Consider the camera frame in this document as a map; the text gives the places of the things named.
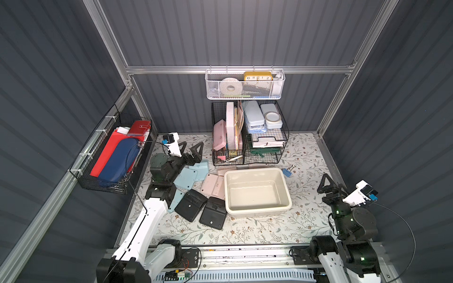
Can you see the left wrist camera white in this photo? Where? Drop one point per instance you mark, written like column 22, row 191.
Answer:
column 171, row 143

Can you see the light blue calculator middle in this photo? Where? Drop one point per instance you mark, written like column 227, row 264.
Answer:
column 186, row 179

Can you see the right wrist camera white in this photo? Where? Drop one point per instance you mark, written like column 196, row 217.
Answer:
column 363, row 194

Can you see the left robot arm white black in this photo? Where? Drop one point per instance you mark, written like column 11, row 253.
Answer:
column 131, row 262

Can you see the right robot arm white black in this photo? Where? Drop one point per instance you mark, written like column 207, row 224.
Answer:
column 348, row 256

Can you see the white mesh hanging basket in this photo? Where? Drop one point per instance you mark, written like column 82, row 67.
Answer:
column 252, row 90

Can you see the white tape roll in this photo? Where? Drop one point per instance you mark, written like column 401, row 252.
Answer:
column 231, row 87

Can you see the floral table mat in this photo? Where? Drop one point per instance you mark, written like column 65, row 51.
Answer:
column 308, row 157

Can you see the blue binder clip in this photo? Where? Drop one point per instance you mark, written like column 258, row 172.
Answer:
column 288, row 171

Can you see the white round tape box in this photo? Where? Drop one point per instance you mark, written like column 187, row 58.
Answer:
column 273, row 118

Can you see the pink case in organizer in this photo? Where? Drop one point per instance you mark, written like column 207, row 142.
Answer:
column 219, row 135

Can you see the pink upright book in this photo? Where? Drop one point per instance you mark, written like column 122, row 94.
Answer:
column 230, row 125

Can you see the black calculator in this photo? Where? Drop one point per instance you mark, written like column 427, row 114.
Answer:
column 191, row 204
column 214, row 213

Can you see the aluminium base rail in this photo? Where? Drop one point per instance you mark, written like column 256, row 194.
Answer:
column 258, row 264

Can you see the red wallet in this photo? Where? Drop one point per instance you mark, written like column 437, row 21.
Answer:
column 139, row 128

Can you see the black wire desk organizer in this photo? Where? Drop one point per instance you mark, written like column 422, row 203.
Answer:
column 267, row 147

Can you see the light blue calculator upper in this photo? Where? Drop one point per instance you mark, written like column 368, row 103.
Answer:
column 202, row 169

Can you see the light blue pencil case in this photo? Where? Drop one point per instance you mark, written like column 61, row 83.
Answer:
column 253, row 113

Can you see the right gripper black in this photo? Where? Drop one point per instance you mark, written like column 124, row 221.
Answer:
column 332, row 194

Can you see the yellow clock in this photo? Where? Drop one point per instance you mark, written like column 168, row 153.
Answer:
column 258, row 76

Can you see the pink calculator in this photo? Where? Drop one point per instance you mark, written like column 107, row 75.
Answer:
column 213, row 186
column 222, row 171

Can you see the beige plastic storage box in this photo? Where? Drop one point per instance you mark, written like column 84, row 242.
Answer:
column 255, row 193

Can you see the navy blue pouch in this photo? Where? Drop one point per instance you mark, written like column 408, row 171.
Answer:
column 120, row 162

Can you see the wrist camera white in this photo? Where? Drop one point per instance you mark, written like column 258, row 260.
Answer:
column 171, row 143
column 363, row 194

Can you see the light blue calculator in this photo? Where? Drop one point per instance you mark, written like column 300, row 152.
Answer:
column 202, row 169
column 176, row 200
column 186, row 179

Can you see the light blue calculator lower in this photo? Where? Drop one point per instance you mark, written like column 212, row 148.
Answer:
column 176, row 200

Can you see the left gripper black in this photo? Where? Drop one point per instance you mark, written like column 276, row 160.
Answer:
column 184, row 158

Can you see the black wire side basket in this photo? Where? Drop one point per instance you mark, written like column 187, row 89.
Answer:
column 81, row 169

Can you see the red folder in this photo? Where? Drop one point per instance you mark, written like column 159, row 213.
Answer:
column 119, row 134

